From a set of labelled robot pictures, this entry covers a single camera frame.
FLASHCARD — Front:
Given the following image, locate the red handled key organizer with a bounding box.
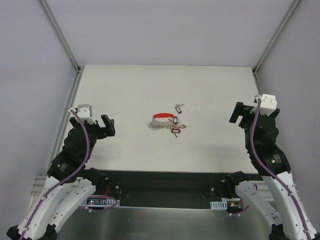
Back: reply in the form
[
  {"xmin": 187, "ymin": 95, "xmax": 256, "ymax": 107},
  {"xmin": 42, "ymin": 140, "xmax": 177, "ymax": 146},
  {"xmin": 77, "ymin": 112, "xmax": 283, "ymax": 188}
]
[{"xmin": 147, "ymin": 112, "xmax": 175, "ymax": 130}]

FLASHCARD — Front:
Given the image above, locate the black tag key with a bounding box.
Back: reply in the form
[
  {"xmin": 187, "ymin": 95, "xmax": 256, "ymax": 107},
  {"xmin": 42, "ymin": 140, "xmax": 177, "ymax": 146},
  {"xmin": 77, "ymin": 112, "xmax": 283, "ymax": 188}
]
[
  {"xmin": 178, "ymin": 124, "xmax": 191, "ymax": 129},
  {"xmin": 174, "ymin": 103, "xmax": 185, "ymax": 114},
  {"xmin": 168, "ymin": 115, "xmax": 180, "ymax": 126}
]

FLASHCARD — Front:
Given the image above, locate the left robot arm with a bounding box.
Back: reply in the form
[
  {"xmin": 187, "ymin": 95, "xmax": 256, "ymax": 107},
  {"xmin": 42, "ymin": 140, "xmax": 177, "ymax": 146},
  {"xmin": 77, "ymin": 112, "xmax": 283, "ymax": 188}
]
[{"xmin": 6, "ymin": 114, "xmax": 116, "ymax": 240}]

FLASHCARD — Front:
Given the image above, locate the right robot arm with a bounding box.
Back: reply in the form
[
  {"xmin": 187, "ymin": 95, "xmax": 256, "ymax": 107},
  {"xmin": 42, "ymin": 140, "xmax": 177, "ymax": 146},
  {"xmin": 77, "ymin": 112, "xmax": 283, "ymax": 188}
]
[{"xmin": 215, "ymin": 100, "xmax": 320, "ymax": 240}]

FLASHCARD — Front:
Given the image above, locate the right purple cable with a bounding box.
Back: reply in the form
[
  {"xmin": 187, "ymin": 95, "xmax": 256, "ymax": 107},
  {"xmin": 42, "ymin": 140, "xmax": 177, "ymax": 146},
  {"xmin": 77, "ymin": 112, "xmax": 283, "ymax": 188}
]
[{"xmin": 219, "ymin": 98, "xmax": 316, "ymax": 240}]

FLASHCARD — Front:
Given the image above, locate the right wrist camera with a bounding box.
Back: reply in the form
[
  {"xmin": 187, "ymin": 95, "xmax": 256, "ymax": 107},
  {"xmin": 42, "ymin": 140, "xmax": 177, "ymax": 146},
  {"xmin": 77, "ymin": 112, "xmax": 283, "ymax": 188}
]
[{"xmin": 254, "ymin": 93, "xmax": 277, "ymax": 116}]

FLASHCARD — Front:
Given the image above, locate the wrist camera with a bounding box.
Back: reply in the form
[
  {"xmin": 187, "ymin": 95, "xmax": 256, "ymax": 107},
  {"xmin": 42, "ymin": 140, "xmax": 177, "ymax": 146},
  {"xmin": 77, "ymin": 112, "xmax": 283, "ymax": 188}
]
[
  {"xmin": 69, "ymin": 104, "xmax": 93, "ymax": 119},
  {"xmin": 254, "ymin": 93, "xmax": 277, "ymax": 116}
]

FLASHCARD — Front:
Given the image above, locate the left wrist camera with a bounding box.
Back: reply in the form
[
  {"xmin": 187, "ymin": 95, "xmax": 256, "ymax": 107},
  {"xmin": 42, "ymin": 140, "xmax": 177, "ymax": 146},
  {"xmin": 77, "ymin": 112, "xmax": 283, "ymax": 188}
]
[{"xmin": 69, "ymin": 104, "xmax": 93, "ymax": 119}]

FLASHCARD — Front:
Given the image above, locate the right aluminium rail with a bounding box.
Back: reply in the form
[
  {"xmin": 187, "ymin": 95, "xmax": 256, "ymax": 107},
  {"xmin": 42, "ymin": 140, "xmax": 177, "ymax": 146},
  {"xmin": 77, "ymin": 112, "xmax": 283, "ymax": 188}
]
[{"xmin": 252, "ymin": 71, "xmax": 316, "ymax": 240}]

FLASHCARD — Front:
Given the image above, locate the aluminium rail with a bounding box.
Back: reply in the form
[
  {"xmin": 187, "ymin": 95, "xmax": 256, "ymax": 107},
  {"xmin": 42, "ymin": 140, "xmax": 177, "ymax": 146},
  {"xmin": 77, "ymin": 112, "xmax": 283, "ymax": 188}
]
[
  {"xmin": 252, "ymin": 71, "xmax": 316, "ymax": 240},
  {"xmin": 17, "ymin": 67, "xmax": 85, "ymax": 240}
]

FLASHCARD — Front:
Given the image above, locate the left aluminium rail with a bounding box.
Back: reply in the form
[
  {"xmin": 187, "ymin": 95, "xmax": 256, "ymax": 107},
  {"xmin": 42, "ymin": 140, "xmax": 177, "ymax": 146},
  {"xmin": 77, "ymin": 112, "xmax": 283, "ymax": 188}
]
[{"xmin": 17, "ymin": 67, "xmax": 85, "ymax": 240}]

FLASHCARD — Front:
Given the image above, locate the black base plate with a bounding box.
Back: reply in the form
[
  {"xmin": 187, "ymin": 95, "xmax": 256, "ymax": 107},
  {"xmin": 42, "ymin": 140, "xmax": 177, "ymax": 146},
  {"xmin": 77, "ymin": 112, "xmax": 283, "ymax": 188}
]
[{"xmin": 95, "ymin": 170, "xmax": 236, "ymax": 209}]

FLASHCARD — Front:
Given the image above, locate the left white cable duct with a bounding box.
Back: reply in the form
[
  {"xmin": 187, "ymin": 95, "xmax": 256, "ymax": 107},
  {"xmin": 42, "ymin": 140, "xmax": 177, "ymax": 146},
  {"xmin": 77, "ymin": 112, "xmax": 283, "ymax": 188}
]
[{"xmin": 80, "ymin": 196, "xmax": 120, "ymax": 208}]

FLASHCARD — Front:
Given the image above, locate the white cable duct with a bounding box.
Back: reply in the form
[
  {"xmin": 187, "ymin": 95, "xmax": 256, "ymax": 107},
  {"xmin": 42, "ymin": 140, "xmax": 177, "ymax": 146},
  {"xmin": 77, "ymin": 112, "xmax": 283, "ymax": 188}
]
[
  {"xmin": 210, "ymin": 200, "xmax": 228, "ymax": 211},
  {"xmin": 80, "ymin": 196, "xmax": 120, "ymax": 208}
]

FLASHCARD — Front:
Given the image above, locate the right white cable duct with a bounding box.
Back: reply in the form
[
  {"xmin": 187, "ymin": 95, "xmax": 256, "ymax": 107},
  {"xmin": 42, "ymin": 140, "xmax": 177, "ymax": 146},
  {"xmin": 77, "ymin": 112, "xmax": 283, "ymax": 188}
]
[{"xmin": 210, "ymin": 200, "xmax": 228, "ymax": 211}]

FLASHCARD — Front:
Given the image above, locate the left aluminium frame post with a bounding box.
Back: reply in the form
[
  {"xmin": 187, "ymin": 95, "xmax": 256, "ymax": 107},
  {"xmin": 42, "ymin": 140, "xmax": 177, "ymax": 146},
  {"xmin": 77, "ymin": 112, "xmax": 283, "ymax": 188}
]
[{"xmin": 37, "ymin": 0, "xmax": 82, "ymax": 73}]

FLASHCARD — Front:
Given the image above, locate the aluminium frame post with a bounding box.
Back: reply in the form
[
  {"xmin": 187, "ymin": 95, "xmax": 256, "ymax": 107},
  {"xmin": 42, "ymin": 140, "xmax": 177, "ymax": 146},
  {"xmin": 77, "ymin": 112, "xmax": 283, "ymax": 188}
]
[
  {"xmin": 252, "ymin": 0, "xmax": 304, "ymax": 76},
  {"xmin": 37, "ymin": 0, "xmax": 82, "ymax": 73}
]

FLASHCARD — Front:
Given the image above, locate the right aluminium frame post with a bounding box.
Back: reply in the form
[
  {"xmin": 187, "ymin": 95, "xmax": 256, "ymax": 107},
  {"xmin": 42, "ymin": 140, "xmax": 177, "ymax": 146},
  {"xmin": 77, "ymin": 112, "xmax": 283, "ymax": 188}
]
[{"xmin": 252, "ymin": 0, "xmax": 304, "ymax": 76}]

